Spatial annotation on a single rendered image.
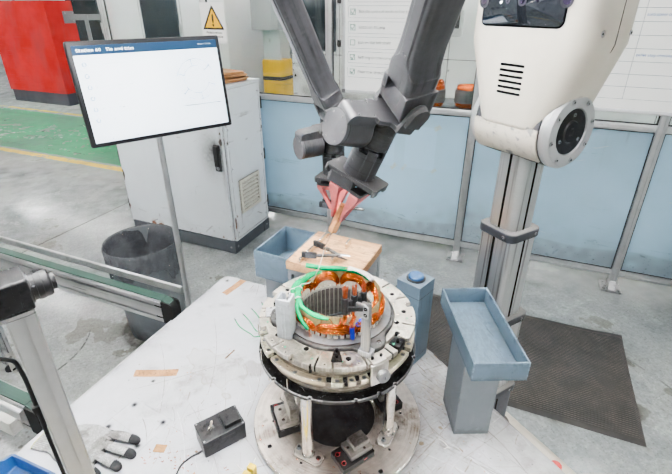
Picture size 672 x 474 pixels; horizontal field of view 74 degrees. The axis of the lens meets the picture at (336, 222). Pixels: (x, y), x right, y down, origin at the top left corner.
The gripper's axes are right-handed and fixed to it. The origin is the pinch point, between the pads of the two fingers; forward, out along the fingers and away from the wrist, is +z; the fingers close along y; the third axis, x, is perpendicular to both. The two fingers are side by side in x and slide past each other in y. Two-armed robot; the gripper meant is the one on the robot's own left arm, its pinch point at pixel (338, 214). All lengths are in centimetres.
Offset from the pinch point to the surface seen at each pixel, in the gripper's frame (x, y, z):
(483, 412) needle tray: 16, 45, 31
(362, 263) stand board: 27.2, 3.3, 23.1
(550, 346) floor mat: 165, 90, 87
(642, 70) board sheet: 225, 50, -50
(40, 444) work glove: -31, -30, 73
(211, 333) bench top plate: 16, -25, 67
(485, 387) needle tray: 15, 42, 24
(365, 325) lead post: -7.5, 15.2, 11.3
